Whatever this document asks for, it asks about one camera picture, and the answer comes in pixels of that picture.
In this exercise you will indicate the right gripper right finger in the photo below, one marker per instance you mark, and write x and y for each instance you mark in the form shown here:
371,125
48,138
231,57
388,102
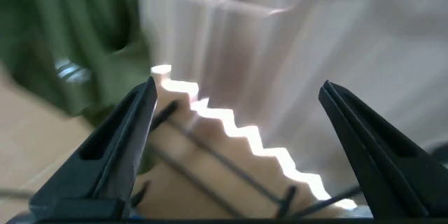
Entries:
392,175

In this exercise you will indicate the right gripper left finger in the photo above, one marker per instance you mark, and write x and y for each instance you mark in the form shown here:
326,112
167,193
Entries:
105,168

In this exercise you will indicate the green long-sleeved shirt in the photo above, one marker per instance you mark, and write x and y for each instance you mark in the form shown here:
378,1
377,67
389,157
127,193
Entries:
52,14

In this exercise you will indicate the black clothes rack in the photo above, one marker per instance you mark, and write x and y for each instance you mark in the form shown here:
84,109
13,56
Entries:
224,161

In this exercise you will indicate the beige curtain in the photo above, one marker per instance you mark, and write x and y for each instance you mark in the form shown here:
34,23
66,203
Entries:
315,59

